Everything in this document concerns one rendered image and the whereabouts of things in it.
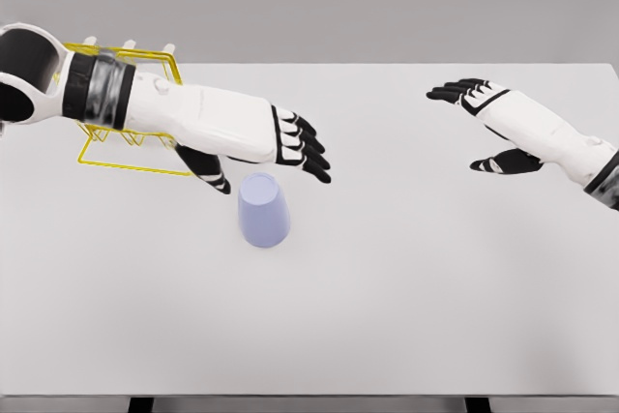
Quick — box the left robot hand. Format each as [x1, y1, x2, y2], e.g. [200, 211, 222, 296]
[173, 85, 334, 196]

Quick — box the yellow wire cup holder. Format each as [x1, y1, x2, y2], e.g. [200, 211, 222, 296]
[51, 36, 193, 177]

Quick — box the lavender cup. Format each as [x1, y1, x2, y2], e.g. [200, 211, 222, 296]
[236, 171, 292, 250]

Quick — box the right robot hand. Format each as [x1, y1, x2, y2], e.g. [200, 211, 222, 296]
[425, 77, 557, 176]

